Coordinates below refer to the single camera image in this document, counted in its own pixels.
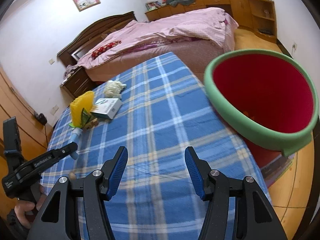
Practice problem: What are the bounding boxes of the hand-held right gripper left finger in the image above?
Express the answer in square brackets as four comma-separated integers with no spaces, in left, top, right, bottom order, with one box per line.
[26,146,129,240]

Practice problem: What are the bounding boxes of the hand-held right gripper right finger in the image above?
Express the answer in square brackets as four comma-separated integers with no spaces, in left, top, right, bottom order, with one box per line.
[184,146,288,240]

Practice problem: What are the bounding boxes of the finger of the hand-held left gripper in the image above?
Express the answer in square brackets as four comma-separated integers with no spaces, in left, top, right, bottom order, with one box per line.
[47,142,78,163]

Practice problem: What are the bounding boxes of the light blue tube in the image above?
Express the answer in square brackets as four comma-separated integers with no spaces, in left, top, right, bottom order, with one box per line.
[71,127,83,160]

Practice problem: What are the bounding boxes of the green yellow snack wrapper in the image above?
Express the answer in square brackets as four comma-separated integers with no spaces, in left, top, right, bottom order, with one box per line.
[80,109,93,125]

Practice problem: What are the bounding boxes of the yellow plastic toy piece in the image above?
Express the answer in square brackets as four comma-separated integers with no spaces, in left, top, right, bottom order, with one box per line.
[70,92,95,128]

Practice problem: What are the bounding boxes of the white and green box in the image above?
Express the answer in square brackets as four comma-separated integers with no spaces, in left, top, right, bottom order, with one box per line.
[89,98,122,119]

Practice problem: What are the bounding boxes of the white cloth toy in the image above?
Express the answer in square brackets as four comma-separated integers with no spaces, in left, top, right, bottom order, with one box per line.
[104,80,126,98]

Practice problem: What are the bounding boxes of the red bucket with green rim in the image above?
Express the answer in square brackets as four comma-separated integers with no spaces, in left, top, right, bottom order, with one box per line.
[204,49,320,188]

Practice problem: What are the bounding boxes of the person's left forearm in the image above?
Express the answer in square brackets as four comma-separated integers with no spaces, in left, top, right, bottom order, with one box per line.
[6,211,29,240]

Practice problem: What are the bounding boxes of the person's left hand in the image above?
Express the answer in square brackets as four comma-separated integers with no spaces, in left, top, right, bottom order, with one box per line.
[14,184,48,230]

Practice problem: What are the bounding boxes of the black power adapter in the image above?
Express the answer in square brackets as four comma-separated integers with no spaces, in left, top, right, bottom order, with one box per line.
[34,112,47,125]

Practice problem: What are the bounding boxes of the blue plaid tablecloth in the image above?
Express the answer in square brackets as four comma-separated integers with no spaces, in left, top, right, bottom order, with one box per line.
[40,52,272,240]

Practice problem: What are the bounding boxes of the dark wooden nightstand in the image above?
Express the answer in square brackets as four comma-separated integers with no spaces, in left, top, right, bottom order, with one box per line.
[59,66,97,100]

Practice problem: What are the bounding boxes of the wooden wardrobe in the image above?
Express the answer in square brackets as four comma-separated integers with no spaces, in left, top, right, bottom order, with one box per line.
[0,67,54,170]

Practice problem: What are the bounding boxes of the crumpled cloth on nightstand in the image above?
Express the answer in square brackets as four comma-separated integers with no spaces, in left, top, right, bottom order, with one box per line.
[64,64,83,80]

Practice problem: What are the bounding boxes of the red floral pillow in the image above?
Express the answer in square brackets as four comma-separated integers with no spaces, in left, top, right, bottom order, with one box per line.
[91,40,122,58]

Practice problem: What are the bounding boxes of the wooden bed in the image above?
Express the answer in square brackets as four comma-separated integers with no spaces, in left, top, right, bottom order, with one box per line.
[57,7,239,83]

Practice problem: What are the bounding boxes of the pink quilt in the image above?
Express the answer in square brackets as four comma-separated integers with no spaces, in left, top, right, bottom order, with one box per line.
[76,7,239,69]

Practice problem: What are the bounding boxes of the wooden desk cabinet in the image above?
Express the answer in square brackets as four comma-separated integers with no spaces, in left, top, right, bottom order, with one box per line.
[145,0,277,44]

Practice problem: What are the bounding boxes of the dark grey clothes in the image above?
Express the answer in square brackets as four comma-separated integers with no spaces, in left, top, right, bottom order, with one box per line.
[165,0,197,7]

